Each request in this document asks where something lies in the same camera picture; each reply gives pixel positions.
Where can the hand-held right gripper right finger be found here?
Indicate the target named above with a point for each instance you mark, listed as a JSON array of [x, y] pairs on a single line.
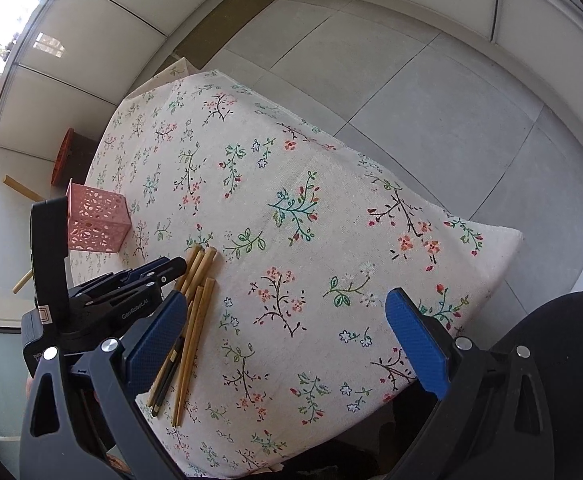
[[416, 342]]

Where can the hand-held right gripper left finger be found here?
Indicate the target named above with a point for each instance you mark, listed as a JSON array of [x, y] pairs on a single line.
[[156, 335]]

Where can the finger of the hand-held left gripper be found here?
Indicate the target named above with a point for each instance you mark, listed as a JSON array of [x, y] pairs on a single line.
[[171, 275], [131, 272]]

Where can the pink perforated plastic basket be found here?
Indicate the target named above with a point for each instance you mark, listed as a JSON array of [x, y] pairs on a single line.
[[96, 220]]

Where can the wooden stick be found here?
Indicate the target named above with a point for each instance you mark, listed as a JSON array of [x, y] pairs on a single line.
[[21, 281]]

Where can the wooden slat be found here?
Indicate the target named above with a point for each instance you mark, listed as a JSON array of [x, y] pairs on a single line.
[[21, 187]]

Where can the orange plastic stool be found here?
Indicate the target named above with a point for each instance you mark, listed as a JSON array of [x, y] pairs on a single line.
[[62, 157]]

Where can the floral tablecloth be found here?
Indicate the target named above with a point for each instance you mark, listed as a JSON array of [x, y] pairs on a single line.
[[296, 160]]

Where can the bright window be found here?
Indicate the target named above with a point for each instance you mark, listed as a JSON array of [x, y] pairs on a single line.
[[1, 5]]

